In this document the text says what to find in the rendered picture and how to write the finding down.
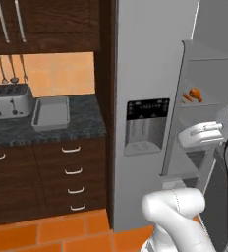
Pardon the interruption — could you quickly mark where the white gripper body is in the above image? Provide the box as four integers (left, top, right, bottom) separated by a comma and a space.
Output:
178, 121, 225, 149

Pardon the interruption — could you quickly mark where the orange carrot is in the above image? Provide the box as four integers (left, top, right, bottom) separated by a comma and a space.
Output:
182, 93, 194, 104

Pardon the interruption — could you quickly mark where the brown chicken drumstick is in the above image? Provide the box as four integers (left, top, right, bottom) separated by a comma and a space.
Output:
188, 87, 204, 103

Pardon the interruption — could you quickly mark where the grey tupperware container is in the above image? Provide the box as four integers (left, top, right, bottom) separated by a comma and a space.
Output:
30, 95, 71, 133

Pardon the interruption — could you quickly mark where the grey open fridge door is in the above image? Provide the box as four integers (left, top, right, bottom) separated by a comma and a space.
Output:
159, 39, 228, 198

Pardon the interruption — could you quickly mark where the grey fridge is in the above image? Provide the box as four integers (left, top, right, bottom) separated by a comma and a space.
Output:
113, 0, 228, 252

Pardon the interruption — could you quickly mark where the dark wooden drawer front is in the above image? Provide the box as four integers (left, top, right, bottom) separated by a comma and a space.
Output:
40, 179, 108, 202
36, 159, 107, 183
32, 137, 107, 164
42, 198, 108, 219

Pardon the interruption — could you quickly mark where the dark wooden tall side panel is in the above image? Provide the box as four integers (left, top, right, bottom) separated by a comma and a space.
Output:
93, 0, 118, 230

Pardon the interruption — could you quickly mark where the metal hanging spatula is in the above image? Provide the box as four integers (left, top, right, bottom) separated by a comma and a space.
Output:
19, 53, 29, 86

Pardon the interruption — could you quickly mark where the dark wooden base cupboard door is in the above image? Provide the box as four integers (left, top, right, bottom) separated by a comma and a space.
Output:
0, 144, 47, 227

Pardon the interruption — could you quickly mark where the silver toaster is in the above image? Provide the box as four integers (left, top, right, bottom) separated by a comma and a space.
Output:
0, 83, 35, 120

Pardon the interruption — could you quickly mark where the metal hanging ladle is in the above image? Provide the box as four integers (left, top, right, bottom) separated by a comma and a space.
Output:
7, 54, 20, 85

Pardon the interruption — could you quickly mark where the metal hanging spoon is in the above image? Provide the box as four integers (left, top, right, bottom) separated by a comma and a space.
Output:
0, 54, 10, 85

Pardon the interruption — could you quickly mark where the silver curved drawer handle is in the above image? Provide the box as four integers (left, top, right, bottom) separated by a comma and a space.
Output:
64, 167, 84, 176
61, 146, 82, 155
67, 186, 86, 195
70, 203, 87, 212

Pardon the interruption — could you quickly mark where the silver long cupboard handle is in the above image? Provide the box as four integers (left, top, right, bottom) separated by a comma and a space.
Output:
14, 0, 29, 44
0, 0, 11, 44

